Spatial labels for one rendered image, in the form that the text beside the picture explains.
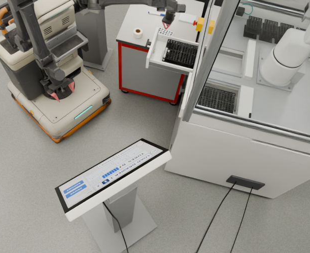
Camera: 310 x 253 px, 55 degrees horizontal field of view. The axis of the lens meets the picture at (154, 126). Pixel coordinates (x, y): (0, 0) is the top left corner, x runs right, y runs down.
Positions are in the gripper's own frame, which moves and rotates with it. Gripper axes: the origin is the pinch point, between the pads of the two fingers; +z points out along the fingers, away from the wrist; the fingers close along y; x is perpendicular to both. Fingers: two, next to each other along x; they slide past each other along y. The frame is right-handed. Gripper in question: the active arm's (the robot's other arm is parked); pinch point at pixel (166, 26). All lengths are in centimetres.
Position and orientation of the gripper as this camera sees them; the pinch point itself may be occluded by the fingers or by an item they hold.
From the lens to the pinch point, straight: 229.4
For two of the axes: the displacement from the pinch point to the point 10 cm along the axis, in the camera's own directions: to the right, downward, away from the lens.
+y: 4.3, -7.7, 4.7
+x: -8.9, -4.4, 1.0
